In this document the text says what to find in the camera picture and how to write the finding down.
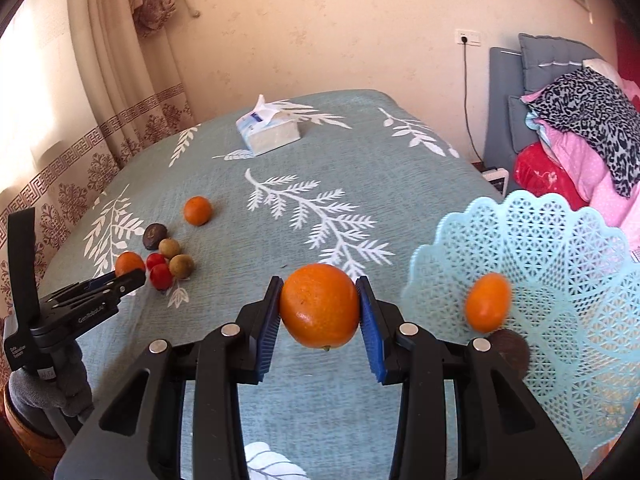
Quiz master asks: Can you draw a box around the black power cable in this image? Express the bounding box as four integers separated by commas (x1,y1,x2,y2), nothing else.
462,40,489,162

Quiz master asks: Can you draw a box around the pile of clothes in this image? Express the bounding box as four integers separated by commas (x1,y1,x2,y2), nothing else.
520,87,640,252

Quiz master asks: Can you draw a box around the grey headboard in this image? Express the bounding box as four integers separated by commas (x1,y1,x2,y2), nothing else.
483,46,540,171

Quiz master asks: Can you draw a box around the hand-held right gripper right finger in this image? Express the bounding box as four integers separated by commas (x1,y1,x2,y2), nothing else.
355,275,584,480

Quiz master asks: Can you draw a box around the red cloth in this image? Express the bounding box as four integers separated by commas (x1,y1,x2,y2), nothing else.
514,142,592,212

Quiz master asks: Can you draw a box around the beige patterned curtain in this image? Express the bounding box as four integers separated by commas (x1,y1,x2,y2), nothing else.
0,0,197,321

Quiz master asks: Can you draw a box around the oval orange kumquat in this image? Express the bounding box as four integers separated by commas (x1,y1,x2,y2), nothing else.
465,272,513,334

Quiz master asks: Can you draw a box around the dark brown passion fruit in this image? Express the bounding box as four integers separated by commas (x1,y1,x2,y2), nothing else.
142,223,169,252

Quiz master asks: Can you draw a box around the person's left hand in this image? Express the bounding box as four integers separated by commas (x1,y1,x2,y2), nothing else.
6,339,96,433

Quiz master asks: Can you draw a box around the small orange mandarin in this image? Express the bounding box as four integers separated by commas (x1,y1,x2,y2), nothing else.
114,251,147,278
183,196,213,227

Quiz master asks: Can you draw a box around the brown round fruit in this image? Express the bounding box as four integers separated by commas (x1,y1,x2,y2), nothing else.
490,329,531,380

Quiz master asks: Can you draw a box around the person's left forearm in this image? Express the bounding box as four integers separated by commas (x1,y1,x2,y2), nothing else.
2,392,68,467

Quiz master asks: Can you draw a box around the large orange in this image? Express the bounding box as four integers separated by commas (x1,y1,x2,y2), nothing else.
279,263,362,352

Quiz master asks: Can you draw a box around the light blue plastic basket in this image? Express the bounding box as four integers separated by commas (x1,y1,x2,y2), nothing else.
402,191,640,461

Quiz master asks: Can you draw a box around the white tissue pack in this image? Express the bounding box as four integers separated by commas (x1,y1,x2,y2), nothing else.
235,94,303,157

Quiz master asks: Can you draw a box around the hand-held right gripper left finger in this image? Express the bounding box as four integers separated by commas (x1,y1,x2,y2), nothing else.
54,275,285,480

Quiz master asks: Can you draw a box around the grey quilted cushion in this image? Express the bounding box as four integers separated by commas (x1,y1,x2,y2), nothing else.
517,33,602,97

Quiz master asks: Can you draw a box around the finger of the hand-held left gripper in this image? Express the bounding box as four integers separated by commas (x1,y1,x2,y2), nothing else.
50,273,119,303
102,268,147,303

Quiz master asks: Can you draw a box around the leopard print cloth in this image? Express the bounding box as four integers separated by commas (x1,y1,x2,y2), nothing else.
528,68,640,199

